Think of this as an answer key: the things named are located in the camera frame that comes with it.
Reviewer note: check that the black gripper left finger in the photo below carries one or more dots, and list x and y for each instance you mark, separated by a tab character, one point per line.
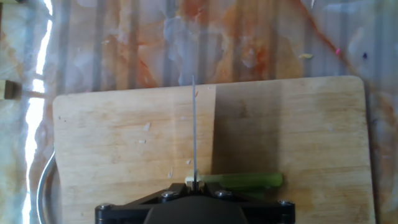
130	208

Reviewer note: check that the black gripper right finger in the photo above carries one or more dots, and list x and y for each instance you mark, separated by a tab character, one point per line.
264	208

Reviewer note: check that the thin steel knife blade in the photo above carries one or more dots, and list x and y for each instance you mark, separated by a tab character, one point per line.
194	130

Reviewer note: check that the green scallion stalk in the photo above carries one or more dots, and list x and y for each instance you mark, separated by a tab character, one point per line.
242	180

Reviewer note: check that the wooden cutting board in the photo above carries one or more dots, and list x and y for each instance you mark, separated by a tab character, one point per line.
124	140

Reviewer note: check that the tiny yellow scallion scrap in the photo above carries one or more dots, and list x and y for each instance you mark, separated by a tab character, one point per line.
306	56

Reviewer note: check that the wooden knife rack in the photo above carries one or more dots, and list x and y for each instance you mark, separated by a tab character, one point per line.
11	90

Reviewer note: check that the orange marble pattern mat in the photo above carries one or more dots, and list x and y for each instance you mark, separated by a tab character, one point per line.
217	37

